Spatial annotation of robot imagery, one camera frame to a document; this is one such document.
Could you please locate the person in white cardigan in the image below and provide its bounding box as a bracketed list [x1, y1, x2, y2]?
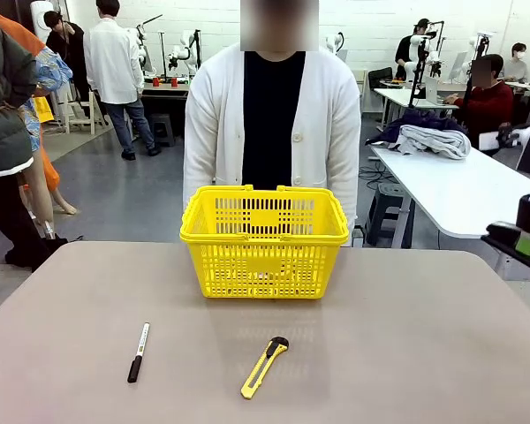
[183, 0, 362, 231]

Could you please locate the white step stool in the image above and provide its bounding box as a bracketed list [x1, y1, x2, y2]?
[56, 90, 110, 135]

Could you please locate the large white table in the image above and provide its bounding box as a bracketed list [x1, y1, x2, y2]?
[369, 143, 530, 240]

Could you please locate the white tall appliance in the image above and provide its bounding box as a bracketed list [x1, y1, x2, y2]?
[29, 0, 57, 39]

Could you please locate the man in white shirt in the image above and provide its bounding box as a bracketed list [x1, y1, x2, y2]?
[82, 0, 163, 162]

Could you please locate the person in green puffer vest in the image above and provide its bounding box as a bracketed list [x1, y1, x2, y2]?
[0, 8, 70, 271]

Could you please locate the standing person in black clothes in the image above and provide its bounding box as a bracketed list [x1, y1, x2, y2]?
[42, 11, 89, 103]

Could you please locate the dark navy cloth pile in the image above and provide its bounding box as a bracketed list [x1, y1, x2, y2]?
[365, 110, 468, 149]

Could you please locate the person with white face mask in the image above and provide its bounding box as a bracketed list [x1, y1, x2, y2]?
[501, 42, 530, 83]

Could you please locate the person's right forearm white sleeve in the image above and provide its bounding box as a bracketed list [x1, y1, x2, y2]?
[183, 118, 218, 209]

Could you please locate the figure in orange and blue clothes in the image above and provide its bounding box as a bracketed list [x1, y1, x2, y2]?
[0, 6, 79, 217]

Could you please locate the yellow utility knife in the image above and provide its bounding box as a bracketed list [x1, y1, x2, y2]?
[240, 336, 291, 401]

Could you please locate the yellow plastic shopping basket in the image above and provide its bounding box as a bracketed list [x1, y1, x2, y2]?
[178, 184, 351, 301]

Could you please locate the white marker with black cap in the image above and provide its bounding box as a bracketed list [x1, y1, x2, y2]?
[126, 322, 151, 384]

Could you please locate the yellow floor sign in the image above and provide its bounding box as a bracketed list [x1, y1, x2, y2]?
[33, 95, 56, 125]

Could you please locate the dark plastic stool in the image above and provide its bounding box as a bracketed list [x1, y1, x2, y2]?
[148, 113, 177, 148]

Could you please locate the person's left forearm white sleeve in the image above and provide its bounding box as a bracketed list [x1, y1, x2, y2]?
[325, 118, 362, 223]

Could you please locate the grey plastic stool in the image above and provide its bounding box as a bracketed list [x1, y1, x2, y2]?
[364, 183, 414, 250]

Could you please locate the small white table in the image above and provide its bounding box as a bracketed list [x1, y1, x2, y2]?
[373, 87, 469, 130]

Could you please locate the grey white cloth pile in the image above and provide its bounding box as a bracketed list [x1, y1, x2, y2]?
[398, 125, 473, 161]

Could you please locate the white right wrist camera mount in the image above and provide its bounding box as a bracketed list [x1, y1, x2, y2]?
[479, 123, 530, 153]

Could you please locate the seated person in red sweater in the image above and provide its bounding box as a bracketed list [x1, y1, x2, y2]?
[445, 53, 515, 156]

